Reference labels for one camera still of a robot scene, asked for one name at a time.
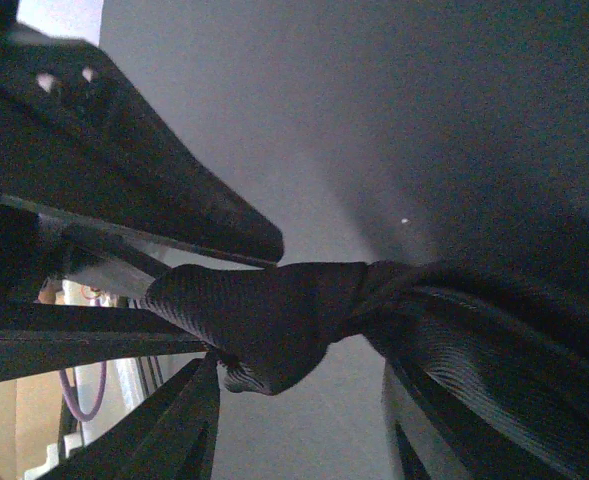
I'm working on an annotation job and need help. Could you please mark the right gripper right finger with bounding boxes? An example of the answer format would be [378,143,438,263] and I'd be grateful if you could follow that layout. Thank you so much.
[43,354,220,479]

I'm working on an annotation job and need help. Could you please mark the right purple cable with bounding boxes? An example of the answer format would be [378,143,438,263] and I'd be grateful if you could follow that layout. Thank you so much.
[56,359,109,424]

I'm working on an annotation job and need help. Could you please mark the black necktie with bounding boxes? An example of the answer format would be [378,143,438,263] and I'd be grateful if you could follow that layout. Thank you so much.
[141,262,589,479]

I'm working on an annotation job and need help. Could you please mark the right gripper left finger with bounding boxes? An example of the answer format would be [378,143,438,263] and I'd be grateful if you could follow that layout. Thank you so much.
[0,29,284,265]

